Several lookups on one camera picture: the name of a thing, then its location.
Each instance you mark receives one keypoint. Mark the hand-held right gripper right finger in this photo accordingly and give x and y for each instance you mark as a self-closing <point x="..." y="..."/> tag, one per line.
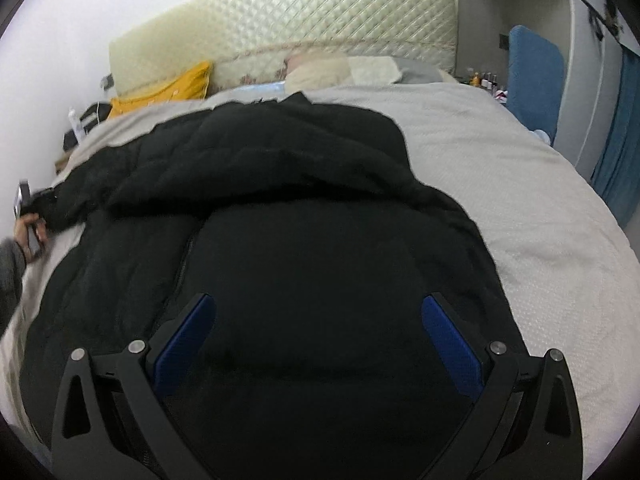
<point x="454" y="347"/>

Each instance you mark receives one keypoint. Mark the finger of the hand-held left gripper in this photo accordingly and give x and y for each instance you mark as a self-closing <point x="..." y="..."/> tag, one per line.
<point x="44" y="199"/>

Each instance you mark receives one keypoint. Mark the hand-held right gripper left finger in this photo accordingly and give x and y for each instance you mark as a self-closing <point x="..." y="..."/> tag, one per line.
<point x="184" y="347"/>

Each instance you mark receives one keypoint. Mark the black puffer jacket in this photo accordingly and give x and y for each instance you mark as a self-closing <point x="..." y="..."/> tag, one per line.
<point x="300" y="220"/>

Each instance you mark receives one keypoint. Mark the person's left forearm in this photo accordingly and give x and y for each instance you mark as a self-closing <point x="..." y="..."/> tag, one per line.
<point x="9" y="280"/>

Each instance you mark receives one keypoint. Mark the person's left hand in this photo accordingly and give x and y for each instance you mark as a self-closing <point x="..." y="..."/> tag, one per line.
<point x="22" y="232"/>

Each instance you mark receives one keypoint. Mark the cluttered bedside table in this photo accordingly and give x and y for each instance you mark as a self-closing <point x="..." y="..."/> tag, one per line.
<point x="82" y="122"/>

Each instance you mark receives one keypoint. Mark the light grey bed blanket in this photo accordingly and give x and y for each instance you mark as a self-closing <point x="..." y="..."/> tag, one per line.
<point x="510" y="200"/>

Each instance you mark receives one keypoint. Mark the yellow pillow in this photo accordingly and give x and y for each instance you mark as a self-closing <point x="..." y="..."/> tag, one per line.
<point x="165" y="91"/>

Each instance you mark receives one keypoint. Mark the blue curtain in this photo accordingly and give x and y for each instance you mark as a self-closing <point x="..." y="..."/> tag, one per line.
<point x="620" y="140"/>

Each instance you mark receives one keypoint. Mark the row of small bottles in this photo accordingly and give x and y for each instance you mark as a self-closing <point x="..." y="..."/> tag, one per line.
<point x="486" y="81"/>

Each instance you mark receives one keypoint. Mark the blue padded chair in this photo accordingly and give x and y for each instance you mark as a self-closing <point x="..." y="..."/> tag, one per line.
<point x="534" y="85"/>

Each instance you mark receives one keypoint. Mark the grey pillow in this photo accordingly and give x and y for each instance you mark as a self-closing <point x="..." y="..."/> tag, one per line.
<point x="422" y="71"/>

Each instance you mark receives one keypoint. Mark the cream floral pillow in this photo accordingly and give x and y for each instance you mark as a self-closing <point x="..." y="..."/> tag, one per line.
<point x="320" y="71"/>

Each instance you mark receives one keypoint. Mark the cream quilted headboard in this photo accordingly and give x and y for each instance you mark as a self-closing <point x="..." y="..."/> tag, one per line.
<point x="300" y="20"/>

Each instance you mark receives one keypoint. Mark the white wardrobe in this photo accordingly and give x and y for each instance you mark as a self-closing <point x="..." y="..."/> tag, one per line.
<point x="535" y="15"/>

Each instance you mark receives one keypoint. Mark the wall socket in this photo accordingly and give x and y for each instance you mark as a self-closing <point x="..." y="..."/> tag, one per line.
<point x="107" y="81"/>

